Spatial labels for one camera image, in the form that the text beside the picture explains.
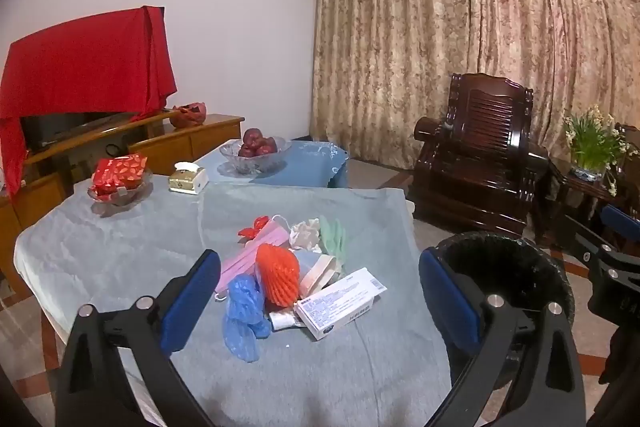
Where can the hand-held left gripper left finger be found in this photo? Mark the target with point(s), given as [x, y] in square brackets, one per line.
[192, 302]

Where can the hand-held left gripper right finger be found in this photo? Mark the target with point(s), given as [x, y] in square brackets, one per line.
[447, 297]

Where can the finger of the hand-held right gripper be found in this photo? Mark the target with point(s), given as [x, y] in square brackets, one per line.
[622, 221]

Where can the blue plastic shoe cover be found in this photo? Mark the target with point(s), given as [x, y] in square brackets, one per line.
[242, 312]

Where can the pink face mask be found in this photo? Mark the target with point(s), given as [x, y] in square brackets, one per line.
[250, 257]

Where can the black lined waste bin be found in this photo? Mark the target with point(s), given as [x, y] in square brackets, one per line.
[520, 267]

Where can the orange foam fruit net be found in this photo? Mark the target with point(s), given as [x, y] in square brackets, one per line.
[277, 274]

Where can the silver tube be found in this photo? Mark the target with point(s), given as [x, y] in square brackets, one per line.
[285, 321]

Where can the red plastic bag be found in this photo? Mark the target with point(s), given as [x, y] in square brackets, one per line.
[255, 227]

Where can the white medicine box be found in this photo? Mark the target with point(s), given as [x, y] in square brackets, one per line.
[335, 312]

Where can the green rubber glove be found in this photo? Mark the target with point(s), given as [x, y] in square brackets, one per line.
[332, 234]

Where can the dark wooden side table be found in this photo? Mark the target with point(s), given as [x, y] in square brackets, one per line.
[575, 197]

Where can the grey tablecloth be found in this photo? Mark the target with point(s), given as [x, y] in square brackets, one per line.
[150, 237]

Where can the potted flowering plant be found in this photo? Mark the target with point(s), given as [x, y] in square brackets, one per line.
[592, 147]

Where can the gold and white tissue box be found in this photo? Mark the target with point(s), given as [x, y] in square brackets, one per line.
[185, 181]

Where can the glass fruit bowl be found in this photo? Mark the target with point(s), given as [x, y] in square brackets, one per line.
[240, 164]

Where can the red patterned gift packet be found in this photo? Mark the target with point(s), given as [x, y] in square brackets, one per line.
[120, 172]

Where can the dark wooden armchair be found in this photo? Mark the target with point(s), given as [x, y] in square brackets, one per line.
[480, 147]

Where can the wooden television cabinet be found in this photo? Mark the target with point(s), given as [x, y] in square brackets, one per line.
[170, 149]

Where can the dark red apple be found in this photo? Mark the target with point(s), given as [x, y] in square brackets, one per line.
[268, 146]
[246, 151]
[252, 137]

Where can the dark red crumpled bag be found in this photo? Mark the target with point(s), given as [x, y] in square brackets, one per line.
[189, 116]

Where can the black television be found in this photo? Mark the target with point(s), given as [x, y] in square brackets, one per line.
[60, 127]

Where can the beige floral curtain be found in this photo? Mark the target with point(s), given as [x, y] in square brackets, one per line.
[450, 32]

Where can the red cloth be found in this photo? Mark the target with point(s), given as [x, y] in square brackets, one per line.
[85, 62]

